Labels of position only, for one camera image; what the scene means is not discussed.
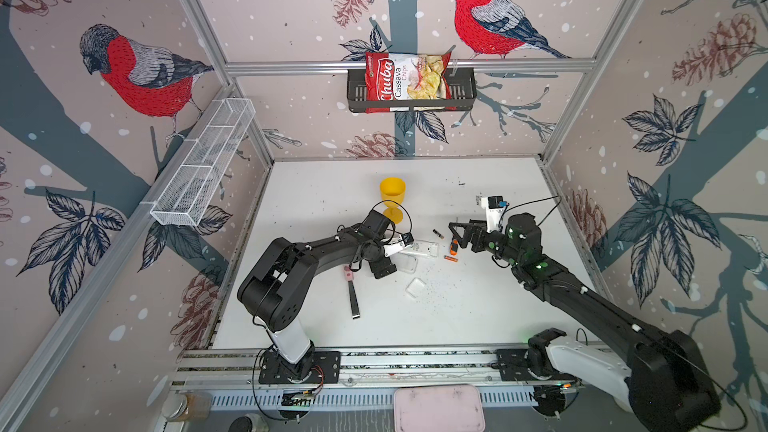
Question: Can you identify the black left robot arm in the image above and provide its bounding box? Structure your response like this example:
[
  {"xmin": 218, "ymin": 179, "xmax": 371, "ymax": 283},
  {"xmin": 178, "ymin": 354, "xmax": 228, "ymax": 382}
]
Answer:
[{"xmin": 236, "ymin": 209, "xmax": 413, "ymax": 377}]

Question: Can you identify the yellow plastic goblet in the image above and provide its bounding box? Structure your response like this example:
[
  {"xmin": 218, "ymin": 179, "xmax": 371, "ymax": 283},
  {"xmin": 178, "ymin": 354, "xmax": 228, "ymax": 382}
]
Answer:
[{"xmin": 380, "ymin": 177, "xmax": 406, "ymax": 225}]

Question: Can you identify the glass jar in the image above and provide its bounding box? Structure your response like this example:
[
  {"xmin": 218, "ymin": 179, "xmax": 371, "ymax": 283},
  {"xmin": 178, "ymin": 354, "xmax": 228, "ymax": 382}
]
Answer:
[{"xmin": 161, "ymin": 392, "xmax": 213, "ymax": 422}]

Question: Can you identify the black wall basket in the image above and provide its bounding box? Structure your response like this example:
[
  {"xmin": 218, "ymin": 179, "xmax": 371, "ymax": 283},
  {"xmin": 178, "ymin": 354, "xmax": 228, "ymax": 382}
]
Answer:
[{"xmin": 347, "ymin": 68, "xmax": 477, "ymax": 113}]

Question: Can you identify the white air conditioner remote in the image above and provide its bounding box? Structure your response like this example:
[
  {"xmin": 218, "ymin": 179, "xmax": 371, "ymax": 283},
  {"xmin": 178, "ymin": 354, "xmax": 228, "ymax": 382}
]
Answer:
[{"xmin": 401, "ymin": 240, "xmax": 440, "ymax": 258}]

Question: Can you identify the red cassava chips bag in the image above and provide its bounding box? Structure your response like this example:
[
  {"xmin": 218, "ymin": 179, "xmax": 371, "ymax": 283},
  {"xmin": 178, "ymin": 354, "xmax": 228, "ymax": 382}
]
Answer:
[{"xmin": 365, "ymin": 52, "xmax": 451, "ymax": 102}]

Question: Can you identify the pink handled knife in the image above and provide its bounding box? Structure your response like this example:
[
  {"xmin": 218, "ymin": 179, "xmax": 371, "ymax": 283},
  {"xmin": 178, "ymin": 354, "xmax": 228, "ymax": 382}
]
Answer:
[{"xmin": 344, "ymin": 266, "xmax": 361, "ymax": 320}]

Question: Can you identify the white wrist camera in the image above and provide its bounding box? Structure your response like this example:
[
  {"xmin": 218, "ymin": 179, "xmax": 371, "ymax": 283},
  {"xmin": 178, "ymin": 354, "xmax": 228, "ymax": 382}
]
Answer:
[
  {"xmin": 383, "ymin": 233, "xmax": 414, "ymax": 257},
  {"xmin": 477, "ymin": 195, "xmax": 507, "ymax": 233}
]

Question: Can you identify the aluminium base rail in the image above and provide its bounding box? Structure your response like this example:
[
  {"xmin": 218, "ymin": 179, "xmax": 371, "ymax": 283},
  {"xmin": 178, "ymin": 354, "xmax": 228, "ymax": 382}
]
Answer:
[{"xmin": 173, "ymin": 344, "xmax": 667, "ymax": 391}]

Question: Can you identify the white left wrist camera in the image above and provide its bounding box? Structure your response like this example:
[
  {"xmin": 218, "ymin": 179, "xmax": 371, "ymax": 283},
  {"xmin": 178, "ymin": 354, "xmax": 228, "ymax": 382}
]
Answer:
[{"xmin": 383, "ymin": 233, "xmax": 414, "ymax": 257}]

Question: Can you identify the white battery cover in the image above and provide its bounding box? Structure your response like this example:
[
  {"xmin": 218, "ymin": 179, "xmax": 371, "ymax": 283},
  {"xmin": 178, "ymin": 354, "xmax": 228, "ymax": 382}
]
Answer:
[{"xmin": 405, "ymin": 278, "xmax": 426, "ymax": 299}]

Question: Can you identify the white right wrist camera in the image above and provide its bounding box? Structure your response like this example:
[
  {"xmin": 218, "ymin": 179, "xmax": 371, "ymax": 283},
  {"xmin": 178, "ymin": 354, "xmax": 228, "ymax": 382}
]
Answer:
[{"xmin": 477, "ymin": 195, "xmax": 507, "ymax": 233}]

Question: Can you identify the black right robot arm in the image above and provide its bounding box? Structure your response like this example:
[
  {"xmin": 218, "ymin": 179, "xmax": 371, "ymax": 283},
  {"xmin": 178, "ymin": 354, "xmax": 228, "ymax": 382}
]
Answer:
[{"xmin": 448, "ymin": 213, "xmax": 721, "ymax": 431}]

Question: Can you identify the pink tray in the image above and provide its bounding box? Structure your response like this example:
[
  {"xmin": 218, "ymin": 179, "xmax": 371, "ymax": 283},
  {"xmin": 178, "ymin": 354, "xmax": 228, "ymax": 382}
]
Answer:
[{"xmin": 393, "ymin": 384, "xmax": 486, "ymax": 432}]

